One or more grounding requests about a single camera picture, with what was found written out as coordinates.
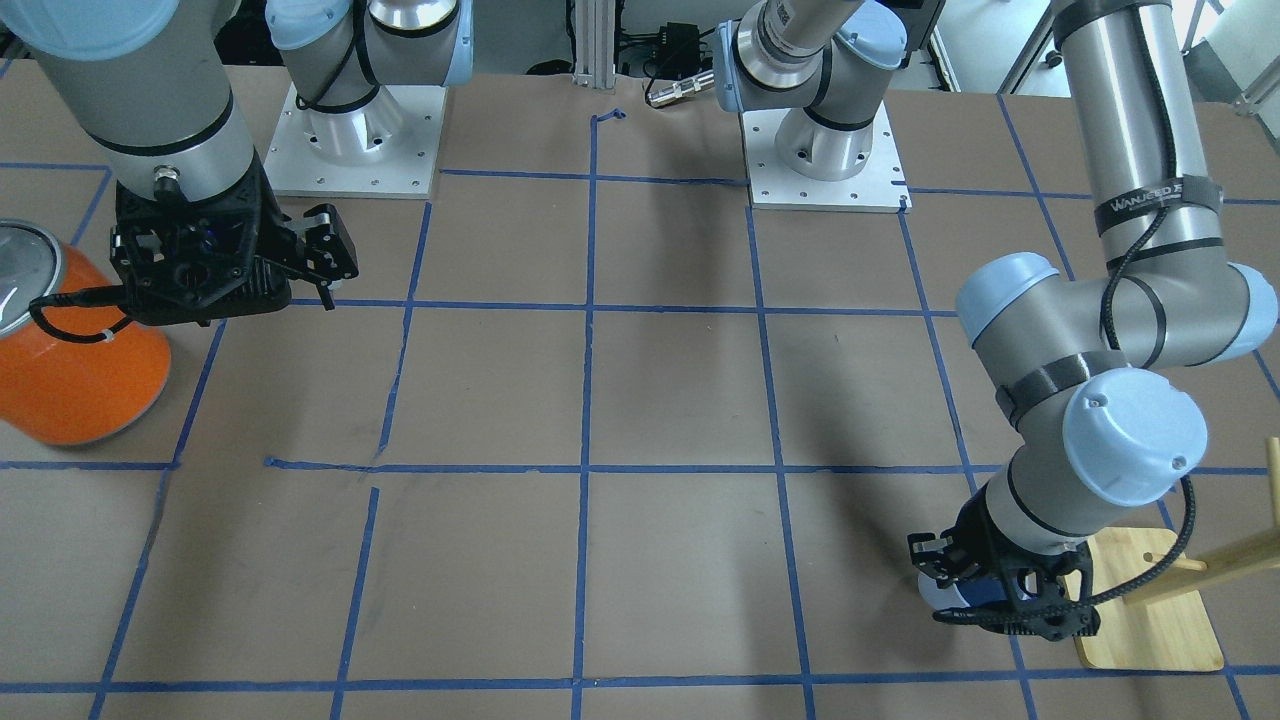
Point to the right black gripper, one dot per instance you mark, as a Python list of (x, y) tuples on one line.
[(277, 243)]

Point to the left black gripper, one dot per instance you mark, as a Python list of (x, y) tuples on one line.
[(972, 532)]

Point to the light blue plastic cup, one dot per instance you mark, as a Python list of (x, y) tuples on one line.
[(960, 595)]

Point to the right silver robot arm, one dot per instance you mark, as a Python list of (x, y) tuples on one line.
[(145, 80)]

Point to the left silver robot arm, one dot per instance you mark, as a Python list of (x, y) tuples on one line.
[(1076, 364)]

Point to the wooden cup stand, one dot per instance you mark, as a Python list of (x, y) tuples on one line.
[(1163, 626)]

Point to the orange can-shaped container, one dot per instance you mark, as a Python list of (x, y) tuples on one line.
[(74, 368)]

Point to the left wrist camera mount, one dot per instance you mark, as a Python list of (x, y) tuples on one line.
[(1038, 600)]

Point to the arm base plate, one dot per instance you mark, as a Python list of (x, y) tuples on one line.
[(385, 150), (795, 164)]

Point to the aluminium frame post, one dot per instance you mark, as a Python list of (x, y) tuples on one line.
[(594, 41)]

